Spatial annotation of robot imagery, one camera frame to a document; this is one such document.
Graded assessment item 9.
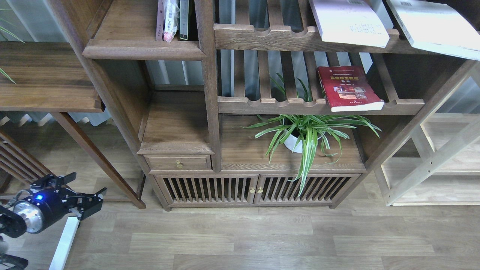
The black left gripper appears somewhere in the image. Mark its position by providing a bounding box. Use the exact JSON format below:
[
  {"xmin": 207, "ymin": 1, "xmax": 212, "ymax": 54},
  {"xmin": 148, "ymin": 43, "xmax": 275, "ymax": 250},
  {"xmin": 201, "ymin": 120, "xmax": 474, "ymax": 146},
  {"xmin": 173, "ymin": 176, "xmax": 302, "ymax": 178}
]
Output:
[{"xmin": 13, "ymin": 172, "xmax": 107, "ymax": 234}]

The white book pink cover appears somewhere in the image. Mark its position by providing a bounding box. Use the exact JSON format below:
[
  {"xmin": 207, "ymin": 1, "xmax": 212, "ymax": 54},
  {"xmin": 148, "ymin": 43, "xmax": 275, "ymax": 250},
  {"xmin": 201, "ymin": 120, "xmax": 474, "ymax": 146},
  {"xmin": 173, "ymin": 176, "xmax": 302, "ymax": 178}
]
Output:
[{"xmin": 309, "ymin": 0, "xmax": 389, "ymax": 48}]

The white book green cover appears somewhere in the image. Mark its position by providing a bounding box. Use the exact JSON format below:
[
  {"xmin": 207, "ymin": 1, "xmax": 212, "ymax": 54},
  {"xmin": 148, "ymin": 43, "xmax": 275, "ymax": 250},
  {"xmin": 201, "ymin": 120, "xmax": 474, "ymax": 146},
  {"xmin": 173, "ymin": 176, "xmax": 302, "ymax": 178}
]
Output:
[{"xmin": 386, "ymin": 0, "xmax": 480, "ymax": 60}]

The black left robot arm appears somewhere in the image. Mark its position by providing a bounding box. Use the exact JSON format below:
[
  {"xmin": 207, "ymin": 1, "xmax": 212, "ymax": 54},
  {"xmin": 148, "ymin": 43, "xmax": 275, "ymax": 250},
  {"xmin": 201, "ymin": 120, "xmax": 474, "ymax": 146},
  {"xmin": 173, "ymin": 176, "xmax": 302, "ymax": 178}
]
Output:
[{"xmin": 0, "ymin": 172, "xmax": 107, "ymax": 270}]

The light wooden shelf unit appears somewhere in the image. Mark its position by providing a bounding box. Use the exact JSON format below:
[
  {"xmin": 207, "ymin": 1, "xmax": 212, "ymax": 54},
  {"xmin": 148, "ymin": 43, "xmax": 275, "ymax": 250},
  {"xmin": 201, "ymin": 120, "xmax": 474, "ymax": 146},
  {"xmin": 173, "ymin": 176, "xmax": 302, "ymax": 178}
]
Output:
[{"xmin": 374, "ymin": 73, "xmax": 480, "ymax": 206}]

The white metal leg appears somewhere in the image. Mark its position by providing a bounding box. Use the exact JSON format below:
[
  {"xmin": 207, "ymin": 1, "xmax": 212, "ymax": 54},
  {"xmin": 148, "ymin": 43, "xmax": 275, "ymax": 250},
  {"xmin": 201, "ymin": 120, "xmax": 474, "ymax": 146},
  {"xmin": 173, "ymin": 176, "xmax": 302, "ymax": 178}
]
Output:
[{"xmin": 48, "ymin": 217, "xmax": 80, "ymax": 270}]

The dark wooden side table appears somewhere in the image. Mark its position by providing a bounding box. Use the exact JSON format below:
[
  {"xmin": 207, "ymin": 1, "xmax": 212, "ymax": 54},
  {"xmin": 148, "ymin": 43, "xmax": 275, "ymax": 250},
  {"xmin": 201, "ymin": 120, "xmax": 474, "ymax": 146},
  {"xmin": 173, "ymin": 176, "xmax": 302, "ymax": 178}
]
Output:
[{"xmin": 0, "ymin": 41, "xmax": 146, "ymax": 210}]

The green plant leaves left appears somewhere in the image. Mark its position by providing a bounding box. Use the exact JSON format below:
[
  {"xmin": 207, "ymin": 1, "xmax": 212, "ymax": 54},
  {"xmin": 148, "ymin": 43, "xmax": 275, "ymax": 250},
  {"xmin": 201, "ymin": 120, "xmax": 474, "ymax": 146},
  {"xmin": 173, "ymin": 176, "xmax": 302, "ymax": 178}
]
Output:
[{"xmin": 0, "ymin": 7, "xmax": 26, "ymax": 84}]

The dark wooden bookshelf cabinet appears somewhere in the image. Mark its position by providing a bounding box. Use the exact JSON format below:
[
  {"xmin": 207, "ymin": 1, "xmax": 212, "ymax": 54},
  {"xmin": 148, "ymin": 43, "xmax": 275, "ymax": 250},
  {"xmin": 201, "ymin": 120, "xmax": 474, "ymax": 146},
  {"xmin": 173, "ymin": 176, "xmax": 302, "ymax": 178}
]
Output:
[{"xmin": 47, "ymin": 0, "xmax": 476, "ymax": 210}]

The pink spine upright book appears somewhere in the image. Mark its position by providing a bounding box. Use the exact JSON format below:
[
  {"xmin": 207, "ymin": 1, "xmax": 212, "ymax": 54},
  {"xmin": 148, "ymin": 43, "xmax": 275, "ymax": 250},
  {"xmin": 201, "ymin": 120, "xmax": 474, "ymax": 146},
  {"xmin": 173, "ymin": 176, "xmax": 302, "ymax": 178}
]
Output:
[{"xmin": 155, "ymin": 0, "xmax": 165, "ymax": 41}]

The plastic wrapped white book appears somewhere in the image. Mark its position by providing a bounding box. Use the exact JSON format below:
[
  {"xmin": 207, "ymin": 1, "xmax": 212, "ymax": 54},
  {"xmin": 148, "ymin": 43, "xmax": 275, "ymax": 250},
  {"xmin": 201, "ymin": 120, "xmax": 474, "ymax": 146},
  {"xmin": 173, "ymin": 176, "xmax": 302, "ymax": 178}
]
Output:
[{"xmin": 163, "ymin": 0, "xmax": 180, "ymax": 43}]

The dark green upright book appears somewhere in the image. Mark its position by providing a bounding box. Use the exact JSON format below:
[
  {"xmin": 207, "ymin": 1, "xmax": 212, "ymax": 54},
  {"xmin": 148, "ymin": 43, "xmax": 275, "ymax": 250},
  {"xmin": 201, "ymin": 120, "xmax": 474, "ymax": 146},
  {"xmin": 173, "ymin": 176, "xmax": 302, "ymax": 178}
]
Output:
[{"xmin": 179, "ymin": 0, "xmax": 197, "ymax": 41}]

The green spider plant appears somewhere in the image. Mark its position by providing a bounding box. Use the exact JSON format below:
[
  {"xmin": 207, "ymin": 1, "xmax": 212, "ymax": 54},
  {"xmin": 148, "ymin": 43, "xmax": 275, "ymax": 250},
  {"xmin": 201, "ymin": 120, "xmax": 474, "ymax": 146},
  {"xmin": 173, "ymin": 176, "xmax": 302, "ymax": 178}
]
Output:
[{"xmin": 242, "ymin": 73, "xmax": 382, "ymax": 197}]

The white plant pot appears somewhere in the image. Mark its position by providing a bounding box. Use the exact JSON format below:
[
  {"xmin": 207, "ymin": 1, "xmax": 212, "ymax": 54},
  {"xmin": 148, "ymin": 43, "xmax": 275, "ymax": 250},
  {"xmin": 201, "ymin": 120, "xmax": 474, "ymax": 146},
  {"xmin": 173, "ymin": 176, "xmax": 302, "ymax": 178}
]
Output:
[{"xmin": 282, "ymin": 115, "xmax": 322, "ymax": 155}]

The red book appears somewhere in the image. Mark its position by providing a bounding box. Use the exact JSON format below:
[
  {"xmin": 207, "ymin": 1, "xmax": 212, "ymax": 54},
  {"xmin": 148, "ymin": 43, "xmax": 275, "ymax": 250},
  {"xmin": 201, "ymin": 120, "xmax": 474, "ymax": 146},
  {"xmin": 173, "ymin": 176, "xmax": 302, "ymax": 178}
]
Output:
[{"xmin": 317, "ymin": 66, "xmax": 384, "ymax": 112}]

